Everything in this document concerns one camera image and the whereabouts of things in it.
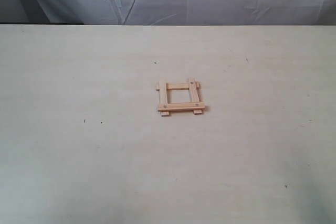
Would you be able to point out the thin wood strip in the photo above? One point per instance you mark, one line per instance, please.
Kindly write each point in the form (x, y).
(163, 94)

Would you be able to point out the plain wood strip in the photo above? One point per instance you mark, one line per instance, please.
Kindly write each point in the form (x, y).
(177, 86)

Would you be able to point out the small wood strip end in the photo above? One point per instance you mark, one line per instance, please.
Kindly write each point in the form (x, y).
(175, 107)

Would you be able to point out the wood strip with two magnets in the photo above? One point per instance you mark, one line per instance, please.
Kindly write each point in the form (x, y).
(196, 93)

